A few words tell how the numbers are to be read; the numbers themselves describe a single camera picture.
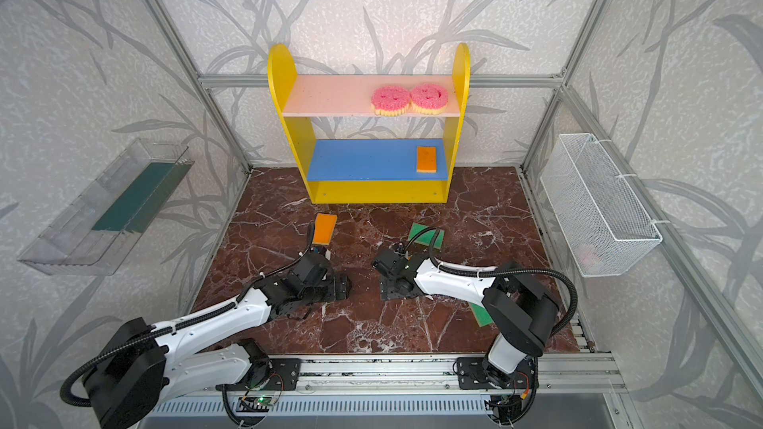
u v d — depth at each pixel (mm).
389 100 760
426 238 764
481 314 819
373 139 1155
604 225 608
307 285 646
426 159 1029
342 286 767
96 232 640
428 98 770
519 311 441
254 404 720
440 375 753
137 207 623
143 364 398
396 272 665
